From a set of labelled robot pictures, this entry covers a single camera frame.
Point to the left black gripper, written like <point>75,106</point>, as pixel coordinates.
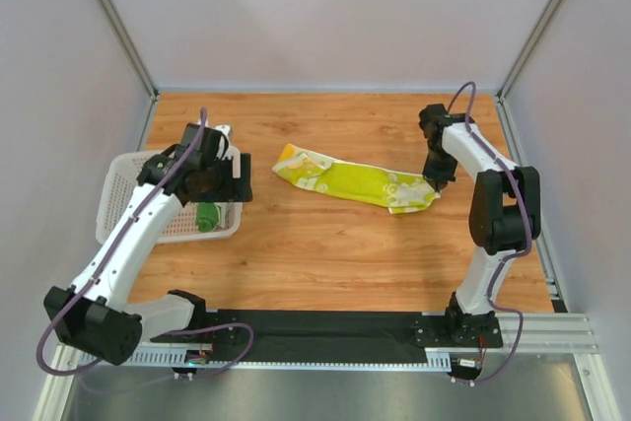
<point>245,176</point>

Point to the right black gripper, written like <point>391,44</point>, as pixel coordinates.
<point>440,175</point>

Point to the lime yellow towel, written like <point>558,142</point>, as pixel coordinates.
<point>398,192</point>

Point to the green dinosaur pattern towel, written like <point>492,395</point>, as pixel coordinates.
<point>212,217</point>

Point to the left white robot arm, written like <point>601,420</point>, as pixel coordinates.
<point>107,280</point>

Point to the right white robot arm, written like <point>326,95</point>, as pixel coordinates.
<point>504,220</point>

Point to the white perforated plastic basket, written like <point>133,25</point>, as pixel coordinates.
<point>118,187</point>

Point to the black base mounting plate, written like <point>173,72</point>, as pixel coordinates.
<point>323,337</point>

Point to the right aluminium frame post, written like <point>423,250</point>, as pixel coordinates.
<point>534,38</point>

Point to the aluminium frame post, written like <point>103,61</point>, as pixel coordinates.
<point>534,38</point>
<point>127,44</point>

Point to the aluminium front rail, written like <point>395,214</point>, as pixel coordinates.
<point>552,334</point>

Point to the left aluminium frame post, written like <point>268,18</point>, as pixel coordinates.
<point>127,44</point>

